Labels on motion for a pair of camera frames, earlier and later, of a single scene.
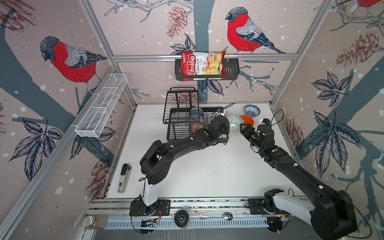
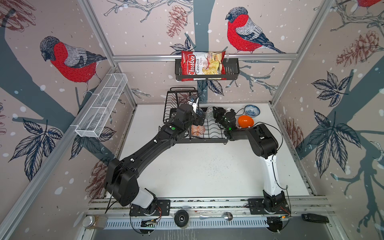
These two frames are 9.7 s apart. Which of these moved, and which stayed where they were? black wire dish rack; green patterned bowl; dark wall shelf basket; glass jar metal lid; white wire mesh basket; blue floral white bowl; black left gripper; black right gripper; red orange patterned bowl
Moved: black right gripper; black left gripper; green patterned bowl
Stayed: blue floral white bowl; glass jar metal lid; red orange patterned bowl; black wire dish rack; white wire mesh basket; dark wall shelf basket
